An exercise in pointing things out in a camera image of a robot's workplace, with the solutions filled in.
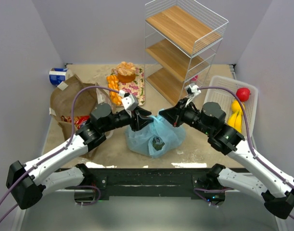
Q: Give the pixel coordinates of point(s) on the yellow lemon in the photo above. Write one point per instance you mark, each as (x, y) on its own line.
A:
(235, 106)

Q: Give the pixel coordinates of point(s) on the white wire wooden shelf rack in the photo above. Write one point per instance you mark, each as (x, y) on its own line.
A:
(181, 41)

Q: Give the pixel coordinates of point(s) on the peeled orange on cup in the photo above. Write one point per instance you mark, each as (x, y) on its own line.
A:
(126, 72)

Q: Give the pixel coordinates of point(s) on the red snack packet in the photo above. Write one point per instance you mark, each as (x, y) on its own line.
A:
(79, 121)

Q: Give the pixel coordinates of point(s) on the floral pattern tray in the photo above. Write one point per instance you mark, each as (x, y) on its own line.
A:
(136, 87)

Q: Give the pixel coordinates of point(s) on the brown paper grocery bag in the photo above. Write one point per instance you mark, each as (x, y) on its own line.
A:
(63, 96)

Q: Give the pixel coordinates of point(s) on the green melon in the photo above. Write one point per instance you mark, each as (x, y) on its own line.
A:
(158, 144)

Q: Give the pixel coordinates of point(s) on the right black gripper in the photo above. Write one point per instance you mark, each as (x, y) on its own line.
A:
(177, 115)

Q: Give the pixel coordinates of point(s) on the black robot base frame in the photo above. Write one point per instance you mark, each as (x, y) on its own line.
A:
(153, 182)

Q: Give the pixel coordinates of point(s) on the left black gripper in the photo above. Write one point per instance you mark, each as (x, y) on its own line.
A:
(137, 119)

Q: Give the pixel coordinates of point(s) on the yellow banana bunch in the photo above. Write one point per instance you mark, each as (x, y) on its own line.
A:
(235, 121)

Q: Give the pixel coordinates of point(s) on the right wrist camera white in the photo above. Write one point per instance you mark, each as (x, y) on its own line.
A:
(192, 91)

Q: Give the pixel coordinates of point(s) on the white plastic fruit basket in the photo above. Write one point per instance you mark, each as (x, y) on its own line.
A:
(225, 99)

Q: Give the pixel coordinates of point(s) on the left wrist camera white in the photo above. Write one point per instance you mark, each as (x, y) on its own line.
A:
(129, 102)

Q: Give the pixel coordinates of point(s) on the blue plastic bag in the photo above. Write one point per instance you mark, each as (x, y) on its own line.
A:
(141, 141)

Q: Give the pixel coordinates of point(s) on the blue white paper roll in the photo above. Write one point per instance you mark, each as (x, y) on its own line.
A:
(58, 75)

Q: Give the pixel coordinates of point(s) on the red apple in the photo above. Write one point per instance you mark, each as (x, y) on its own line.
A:
(243, 94)

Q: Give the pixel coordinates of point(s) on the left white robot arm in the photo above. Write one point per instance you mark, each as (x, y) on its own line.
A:
(29, 182)

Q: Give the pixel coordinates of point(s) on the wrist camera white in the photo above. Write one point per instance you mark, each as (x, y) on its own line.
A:
(129, 102)
(192, 91)

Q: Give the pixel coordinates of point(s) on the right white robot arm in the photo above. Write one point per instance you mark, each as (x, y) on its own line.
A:
(269, 185)

